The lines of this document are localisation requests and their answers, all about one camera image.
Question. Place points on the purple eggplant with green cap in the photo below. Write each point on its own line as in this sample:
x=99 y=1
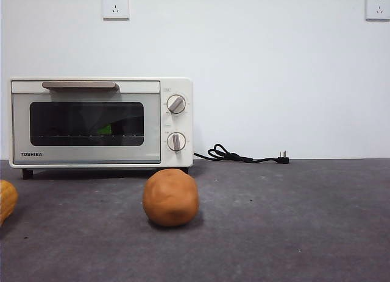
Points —
x=105 y=130

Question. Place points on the round timer knob on oven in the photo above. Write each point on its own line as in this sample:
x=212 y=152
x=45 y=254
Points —
x=176 y=141

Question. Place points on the white Toshiba toaster oven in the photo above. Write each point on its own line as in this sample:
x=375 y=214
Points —
x=173 y=123

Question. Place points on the round temperature knob on oven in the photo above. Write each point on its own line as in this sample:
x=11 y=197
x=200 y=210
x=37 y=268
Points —
x=176 y=104

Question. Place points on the brown potato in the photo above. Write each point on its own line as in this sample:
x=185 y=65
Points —
x=170 y=199

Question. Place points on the yellow corn cob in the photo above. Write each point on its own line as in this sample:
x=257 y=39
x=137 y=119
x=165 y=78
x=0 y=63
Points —
x=6 y=203

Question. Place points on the white wall socket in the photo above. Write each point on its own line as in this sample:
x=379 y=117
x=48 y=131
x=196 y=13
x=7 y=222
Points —
x=115 y=6
x=378 y=7

